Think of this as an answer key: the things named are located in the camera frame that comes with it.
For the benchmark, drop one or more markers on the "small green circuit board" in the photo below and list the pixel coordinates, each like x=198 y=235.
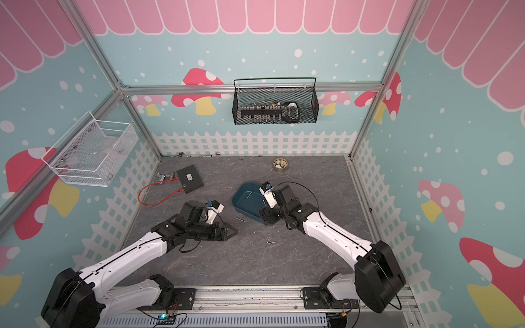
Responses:
x=166 y=319

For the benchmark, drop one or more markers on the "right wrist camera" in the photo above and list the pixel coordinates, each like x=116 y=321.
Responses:
x=266 y=191

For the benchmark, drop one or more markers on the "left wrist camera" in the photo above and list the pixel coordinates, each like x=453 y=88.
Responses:
x=213 y=209

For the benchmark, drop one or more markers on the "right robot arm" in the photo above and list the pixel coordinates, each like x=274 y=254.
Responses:
x=377 y=277

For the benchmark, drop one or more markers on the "brown tape roll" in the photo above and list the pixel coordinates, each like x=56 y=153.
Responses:
x=280 y=165

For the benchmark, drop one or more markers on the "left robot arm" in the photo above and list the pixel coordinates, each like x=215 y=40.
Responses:
x=87 y=297

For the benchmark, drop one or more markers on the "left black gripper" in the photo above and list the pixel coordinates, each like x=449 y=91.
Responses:
x=221 y=236

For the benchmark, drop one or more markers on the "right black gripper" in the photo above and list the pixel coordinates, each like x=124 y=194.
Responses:
x=267 y=212

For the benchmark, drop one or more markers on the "white wire basket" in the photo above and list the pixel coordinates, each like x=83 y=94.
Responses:
x=91 y=152

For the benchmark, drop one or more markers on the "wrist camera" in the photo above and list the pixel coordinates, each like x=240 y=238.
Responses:
x=266 y=191
x=213 y=209

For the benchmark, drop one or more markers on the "black power adapter box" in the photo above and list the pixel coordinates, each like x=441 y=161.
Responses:
x=189 y=179

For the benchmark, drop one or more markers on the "silver metal bracket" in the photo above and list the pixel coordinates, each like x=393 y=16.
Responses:
x=163 y=178

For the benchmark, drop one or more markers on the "black wire mesh basket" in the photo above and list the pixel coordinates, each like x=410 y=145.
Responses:
x=281 y=100

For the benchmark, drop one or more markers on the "items in black basket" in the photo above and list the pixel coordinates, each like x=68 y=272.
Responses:
x=275 y=113

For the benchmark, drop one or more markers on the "aluminium front rail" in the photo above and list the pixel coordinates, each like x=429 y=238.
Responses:
x=268 y=298

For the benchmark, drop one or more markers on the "teal plastic storage box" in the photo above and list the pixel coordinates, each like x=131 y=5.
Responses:
x=249 y=207

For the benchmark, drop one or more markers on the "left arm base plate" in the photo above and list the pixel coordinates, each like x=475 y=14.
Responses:
x=175 y=299

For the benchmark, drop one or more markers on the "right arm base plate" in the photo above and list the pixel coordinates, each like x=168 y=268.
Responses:
x=317 y=298

